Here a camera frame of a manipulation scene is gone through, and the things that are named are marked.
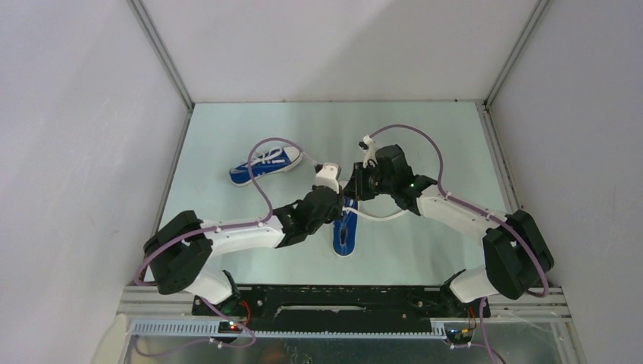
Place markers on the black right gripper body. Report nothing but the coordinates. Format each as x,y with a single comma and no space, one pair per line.
372,183

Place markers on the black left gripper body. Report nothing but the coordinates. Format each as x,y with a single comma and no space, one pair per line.
334,214

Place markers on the white shoelace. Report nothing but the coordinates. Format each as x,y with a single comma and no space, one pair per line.
377,216

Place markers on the blue sneaker laces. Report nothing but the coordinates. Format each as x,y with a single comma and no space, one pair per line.
276,160
344,229

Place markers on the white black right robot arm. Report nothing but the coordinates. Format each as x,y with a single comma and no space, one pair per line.
515,253

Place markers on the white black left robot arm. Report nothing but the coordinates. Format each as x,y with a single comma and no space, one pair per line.
178,253

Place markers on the blue sneaker tied laces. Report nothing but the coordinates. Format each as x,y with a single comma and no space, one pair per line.
276,160

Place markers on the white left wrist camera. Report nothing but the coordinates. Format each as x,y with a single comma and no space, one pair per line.
327,175

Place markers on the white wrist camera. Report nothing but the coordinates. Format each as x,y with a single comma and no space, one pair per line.
327,175
369,146

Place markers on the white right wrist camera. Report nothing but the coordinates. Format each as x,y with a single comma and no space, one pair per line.
369,146

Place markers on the aluminium frame rail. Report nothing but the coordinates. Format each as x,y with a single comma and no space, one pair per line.
144,18

